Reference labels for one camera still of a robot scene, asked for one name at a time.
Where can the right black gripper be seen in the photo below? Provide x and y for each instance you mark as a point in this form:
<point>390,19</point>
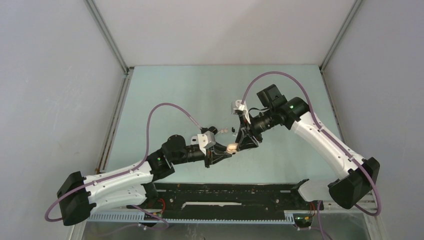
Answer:
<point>244,140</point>

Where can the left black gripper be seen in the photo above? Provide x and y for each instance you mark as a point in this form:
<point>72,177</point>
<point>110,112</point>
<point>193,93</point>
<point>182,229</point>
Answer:
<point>214,154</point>

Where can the beige earbud charging case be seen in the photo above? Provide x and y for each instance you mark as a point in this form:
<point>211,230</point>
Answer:
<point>232,148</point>

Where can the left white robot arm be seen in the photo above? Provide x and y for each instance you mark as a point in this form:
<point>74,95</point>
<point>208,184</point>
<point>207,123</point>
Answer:
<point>81,196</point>

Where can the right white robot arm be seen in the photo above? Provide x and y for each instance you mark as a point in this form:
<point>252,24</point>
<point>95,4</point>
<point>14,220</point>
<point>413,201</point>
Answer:
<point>354,174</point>

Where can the black earbud charging case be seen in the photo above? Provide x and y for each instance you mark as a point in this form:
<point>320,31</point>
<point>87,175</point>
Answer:
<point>213,130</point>

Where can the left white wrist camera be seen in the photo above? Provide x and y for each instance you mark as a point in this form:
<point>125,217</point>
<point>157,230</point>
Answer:
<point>206,140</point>

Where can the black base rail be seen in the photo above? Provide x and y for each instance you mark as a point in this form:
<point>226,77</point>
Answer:
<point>226,202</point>

